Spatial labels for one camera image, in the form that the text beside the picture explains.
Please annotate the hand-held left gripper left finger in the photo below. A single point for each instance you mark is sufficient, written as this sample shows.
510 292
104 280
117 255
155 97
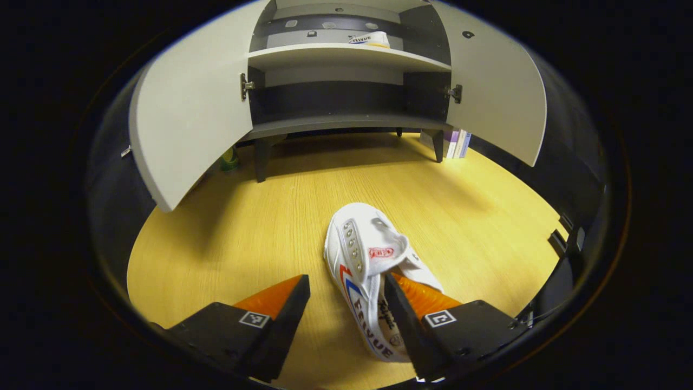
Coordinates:
279 330

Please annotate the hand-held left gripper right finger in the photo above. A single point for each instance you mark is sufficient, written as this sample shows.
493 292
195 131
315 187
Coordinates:
409 333

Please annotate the white canvas shoe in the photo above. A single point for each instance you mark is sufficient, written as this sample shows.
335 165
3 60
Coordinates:
363 244
373 39

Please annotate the white cabinet door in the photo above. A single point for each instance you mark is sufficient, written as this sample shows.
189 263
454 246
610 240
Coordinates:
498 97
189 108

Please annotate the white grey shoe cabinet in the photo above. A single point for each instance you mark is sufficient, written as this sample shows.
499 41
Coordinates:
346 57

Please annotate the green drink bottle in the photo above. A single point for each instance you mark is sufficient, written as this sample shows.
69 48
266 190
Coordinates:
230 161

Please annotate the pale pink cover book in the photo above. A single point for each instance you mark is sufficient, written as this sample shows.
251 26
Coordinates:
448 145

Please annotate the blue white spine book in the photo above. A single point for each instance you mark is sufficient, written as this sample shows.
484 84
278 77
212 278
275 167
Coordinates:
466 145

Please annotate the silver cloth clip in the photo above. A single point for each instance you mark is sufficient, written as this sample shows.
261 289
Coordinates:
125 151

